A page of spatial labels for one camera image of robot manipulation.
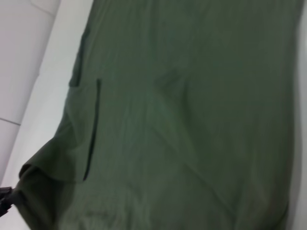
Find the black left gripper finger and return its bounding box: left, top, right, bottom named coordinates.
left=0, top=186, right=12, bottom=215

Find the dark green t-shirt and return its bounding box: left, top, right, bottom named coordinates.
left=18, top=0, right=307, bottom=230

